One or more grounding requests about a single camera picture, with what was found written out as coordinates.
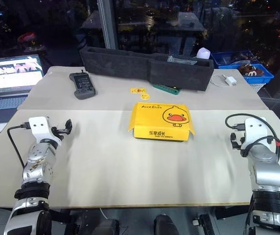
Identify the yellow duck cardboard box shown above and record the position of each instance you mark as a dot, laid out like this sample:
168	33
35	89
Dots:
162	120

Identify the grey handheld controller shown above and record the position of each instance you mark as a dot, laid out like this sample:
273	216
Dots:
82	85

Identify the white perforated basket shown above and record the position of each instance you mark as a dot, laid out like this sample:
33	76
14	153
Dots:
257	87

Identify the yellow round sticker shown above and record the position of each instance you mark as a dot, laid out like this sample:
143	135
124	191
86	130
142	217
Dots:
145	96

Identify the green strip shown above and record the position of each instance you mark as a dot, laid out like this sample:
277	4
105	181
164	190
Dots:
167	88

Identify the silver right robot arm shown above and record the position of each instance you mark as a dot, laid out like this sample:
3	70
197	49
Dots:
264	171

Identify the clear plastic package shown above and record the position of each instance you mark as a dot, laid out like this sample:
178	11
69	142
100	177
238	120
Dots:
181	60

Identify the white charger plug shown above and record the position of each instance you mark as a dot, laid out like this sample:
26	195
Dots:
231	81

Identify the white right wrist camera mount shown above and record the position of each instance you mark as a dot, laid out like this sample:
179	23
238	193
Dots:
255	129

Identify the dark rounded shape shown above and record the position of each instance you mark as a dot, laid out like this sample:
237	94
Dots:
165	225

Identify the blue plastic crate with toy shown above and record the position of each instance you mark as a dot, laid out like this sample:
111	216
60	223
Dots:
264	76

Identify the open laptop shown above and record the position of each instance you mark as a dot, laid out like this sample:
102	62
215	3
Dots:
12	80

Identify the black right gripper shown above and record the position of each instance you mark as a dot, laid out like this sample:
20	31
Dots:
242	144

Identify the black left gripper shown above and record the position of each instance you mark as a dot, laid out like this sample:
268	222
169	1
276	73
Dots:
59	131

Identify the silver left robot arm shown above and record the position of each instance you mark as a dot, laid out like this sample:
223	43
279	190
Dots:
37	159

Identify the yellow rectangular card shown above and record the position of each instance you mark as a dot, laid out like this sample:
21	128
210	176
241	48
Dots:
138	90

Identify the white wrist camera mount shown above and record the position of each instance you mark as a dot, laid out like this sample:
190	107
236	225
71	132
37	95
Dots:
255	129
40	127

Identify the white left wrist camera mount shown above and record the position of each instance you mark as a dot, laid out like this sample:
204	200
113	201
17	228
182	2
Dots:
40	127

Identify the dark grey felt box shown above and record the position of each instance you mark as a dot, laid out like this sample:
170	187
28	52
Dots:
154	71

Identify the grey window frame post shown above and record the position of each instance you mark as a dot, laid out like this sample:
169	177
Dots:
107	24

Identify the brown plush toy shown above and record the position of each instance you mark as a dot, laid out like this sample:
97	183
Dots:
251	69

